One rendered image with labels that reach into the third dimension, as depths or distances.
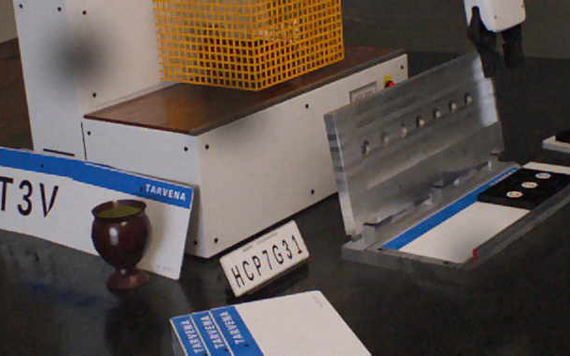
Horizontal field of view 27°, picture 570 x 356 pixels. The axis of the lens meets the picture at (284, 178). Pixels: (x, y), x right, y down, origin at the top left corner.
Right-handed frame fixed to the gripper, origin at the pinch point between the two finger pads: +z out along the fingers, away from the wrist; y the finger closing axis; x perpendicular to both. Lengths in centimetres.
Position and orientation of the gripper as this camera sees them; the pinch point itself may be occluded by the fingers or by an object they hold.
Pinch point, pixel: (502, 61)
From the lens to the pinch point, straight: 188.2
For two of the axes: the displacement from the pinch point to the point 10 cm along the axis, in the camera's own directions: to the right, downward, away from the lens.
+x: -7.4, 0.2, 6.7
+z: 2.2, 9.5, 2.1
